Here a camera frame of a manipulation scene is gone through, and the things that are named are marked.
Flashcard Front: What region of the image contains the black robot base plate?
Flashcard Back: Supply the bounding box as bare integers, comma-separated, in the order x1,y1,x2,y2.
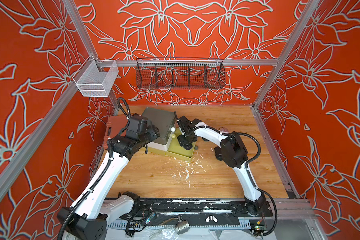
109,198,275,231

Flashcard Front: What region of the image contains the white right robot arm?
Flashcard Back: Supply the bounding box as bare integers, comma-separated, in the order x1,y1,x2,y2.
175,116,267,216

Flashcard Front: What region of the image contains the black wire wall basket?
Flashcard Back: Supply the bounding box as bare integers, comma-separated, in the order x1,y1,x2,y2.
136,57,226,90

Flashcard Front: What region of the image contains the white mesh wall basket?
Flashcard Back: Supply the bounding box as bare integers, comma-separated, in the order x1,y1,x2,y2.
73,55,119,97

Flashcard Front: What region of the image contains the yellow-green bottom drawer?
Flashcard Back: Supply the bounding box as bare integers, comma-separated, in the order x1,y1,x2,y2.
165,129,196,162

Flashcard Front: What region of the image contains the white pink computer mouse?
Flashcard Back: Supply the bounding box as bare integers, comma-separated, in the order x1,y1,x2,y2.
219,127,229,133

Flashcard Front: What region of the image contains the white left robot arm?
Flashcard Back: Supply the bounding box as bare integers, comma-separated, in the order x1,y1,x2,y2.
57,98,160,240

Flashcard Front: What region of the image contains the red plastic tool case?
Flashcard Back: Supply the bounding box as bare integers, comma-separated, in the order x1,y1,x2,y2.
103,115,127,151

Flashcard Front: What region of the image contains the metal cylindrical fitting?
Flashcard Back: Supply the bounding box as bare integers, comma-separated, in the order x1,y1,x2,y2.
175,220,190,235

